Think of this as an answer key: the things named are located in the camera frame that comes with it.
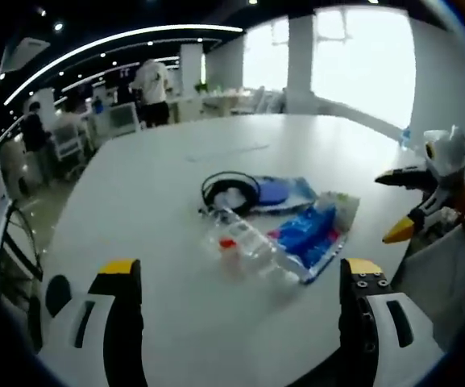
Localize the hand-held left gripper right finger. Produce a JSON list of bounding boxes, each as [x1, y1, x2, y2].
[[338, 257, 447, 387]]

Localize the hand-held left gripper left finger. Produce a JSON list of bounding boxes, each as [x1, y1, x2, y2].
[[37, 258, 149, 387]]

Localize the clear packet with green print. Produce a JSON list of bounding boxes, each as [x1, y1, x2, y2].
[[316, 190, 361, 231]]

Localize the blue printed packet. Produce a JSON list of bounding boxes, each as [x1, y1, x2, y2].
[[267, 201, 350, 285]]

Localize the clear bag with blue disc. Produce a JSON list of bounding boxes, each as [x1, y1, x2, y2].
[[251, 174, 318, 214]]

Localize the small red-capped container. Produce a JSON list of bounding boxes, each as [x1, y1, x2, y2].
[[218, 237, 244, 277]]

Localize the black cable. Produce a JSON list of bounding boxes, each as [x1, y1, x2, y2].
[[200, 171, 262, 214]]

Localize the blue-label water bottle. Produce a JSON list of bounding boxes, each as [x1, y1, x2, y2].
[[398, 125, 413, 151]]

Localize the person's light grey clothing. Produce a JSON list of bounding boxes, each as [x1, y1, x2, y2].
[[392, 220, 465, 356]]

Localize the white table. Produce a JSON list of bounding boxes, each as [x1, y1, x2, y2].
[[40, 113, 433, 387]]

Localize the white office chair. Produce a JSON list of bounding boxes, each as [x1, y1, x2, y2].
[[51, 119, 86, 163]]

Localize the black chair frame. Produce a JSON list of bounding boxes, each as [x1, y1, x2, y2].
[[0, 200, 46, 283]]

